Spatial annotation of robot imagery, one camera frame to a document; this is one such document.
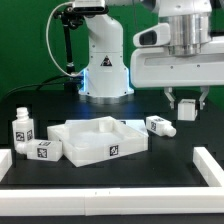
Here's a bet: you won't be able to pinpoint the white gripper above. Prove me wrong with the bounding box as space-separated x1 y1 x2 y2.
131 41 224 109

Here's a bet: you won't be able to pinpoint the white square table top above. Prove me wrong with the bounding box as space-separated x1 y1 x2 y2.
47 117 148 167

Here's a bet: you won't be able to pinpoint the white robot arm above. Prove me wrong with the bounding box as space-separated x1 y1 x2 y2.
73 0 224 100

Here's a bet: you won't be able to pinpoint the paper sheet with tags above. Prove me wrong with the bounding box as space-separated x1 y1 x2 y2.
122 119 147 134

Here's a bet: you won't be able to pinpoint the white U-shaped fence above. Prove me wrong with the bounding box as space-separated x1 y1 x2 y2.
0 147 224 216

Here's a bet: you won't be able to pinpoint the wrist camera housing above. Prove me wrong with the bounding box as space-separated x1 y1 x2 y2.
133 23 171 48

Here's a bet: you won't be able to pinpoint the white camera cable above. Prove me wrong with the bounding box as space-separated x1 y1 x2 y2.
45 3 81 79

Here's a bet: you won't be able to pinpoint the black camera on stand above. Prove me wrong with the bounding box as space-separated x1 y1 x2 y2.
46 0 108 93

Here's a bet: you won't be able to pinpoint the black cables on table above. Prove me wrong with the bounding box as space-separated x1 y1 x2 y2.
0 75 83 101

